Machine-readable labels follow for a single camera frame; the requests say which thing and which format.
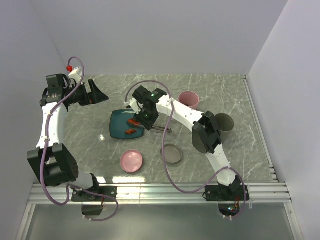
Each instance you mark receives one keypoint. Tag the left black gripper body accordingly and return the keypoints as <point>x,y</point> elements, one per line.
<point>76,96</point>

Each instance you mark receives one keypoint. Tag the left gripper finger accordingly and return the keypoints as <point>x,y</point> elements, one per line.
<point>102,97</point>
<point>91,98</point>

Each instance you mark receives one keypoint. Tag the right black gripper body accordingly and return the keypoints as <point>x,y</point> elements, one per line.
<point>146,118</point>

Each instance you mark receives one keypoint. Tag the teal square plate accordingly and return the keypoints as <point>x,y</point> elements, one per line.
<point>118,125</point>

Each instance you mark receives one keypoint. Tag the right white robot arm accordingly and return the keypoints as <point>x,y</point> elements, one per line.
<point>204,128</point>

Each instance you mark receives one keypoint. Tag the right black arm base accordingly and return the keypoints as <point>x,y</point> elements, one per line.
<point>230,206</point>

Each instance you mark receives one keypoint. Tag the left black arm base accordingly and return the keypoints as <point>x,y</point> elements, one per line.
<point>93,203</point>

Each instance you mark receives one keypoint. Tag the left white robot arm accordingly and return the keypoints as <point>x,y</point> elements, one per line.
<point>51,161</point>

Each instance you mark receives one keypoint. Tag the grey round lid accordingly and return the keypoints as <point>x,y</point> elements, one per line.
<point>172,154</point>

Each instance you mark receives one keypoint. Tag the pink cylindrical container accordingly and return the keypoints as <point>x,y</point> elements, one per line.
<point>189,99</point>

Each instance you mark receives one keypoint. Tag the pink round lid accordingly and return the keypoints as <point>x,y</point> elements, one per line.
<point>131,161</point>

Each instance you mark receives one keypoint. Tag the grey cylindrical container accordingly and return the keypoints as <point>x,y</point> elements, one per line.
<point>226,125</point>

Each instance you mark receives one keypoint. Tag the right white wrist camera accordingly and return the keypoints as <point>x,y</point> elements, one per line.
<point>133,104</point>

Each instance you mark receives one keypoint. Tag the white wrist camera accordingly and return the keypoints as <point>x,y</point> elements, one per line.
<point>75,73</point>
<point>133,104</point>

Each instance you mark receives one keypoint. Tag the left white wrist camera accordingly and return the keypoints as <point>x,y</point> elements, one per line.
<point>75,73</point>

